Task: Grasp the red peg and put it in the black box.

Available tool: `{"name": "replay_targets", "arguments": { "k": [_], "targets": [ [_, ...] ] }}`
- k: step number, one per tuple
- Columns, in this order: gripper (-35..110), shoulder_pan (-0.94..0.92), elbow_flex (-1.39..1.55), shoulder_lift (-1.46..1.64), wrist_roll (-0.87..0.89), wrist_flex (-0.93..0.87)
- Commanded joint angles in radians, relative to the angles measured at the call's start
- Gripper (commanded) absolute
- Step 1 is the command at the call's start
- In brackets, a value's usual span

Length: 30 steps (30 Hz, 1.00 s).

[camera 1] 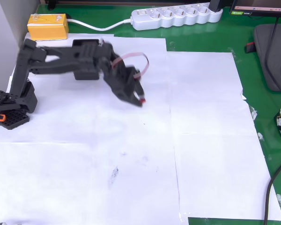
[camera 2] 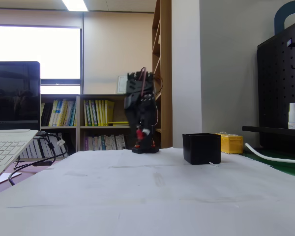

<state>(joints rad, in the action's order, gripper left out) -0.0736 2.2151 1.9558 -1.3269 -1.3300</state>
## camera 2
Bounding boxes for framed white certificate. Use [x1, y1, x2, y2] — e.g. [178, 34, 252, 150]
[117, 75, 128, 95]

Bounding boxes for teal arch shape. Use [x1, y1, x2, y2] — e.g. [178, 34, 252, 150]
[274, 0, 295, 35]

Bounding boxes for black plug cable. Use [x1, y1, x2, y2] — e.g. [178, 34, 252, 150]
[13, 132, 69, 171]

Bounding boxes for black square container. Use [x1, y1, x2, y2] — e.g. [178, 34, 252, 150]
[182, 133, 222, 165]

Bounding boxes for yellow cardboard box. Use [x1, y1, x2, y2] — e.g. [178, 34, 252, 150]
[215, 132, 244, 155]

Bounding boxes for narrow low dark bookshelf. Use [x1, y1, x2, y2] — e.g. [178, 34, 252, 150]
[40, 94, 80, 158]

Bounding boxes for white paper card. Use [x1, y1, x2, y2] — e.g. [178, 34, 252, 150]
[0, 172, 23, 189]

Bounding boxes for white plastic bottle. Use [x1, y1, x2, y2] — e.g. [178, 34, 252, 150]
[288, 102, 295, 130]

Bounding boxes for thick yellow binder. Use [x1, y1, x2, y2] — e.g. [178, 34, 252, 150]
[104, 100, 115, 127]

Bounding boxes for taped white paper sheets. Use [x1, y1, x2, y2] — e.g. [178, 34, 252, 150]
[0, 147, 295, 236]

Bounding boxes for wide low dark bookshelf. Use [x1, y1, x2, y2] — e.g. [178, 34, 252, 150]
[76, 93, 149, 151]

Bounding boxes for green desk mat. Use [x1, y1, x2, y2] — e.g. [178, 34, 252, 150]
[236, 147, 295, 181]

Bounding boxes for white laptop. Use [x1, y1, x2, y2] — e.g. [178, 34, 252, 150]
[0, 60, 41, 187]

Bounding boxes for black looped cable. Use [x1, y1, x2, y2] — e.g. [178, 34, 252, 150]
[8, 132, 57, 186]

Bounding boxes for ceiling light panel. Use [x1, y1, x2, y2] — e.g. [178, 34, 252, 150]
[61, 0, 89, 12]

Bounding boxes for flat yellow folder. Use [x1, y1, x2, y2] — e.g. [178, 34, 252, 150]
[107, 120, 130, 127]

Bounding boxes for bright window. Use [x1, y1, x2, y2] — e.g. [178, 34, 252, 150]
[0, 24, 85, 95]

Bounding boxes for tall wooden bookshelf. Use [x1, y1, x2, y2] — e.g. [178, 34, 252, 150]
[151, 0, 173, 149]

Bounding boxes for black pegboard stand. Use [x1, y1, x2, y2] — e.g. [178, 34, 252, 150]
[241, 16, 295, 154]

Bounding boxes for white power cable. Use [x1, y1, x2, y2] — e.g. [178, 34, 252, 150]
[244, 143, 295, 166]

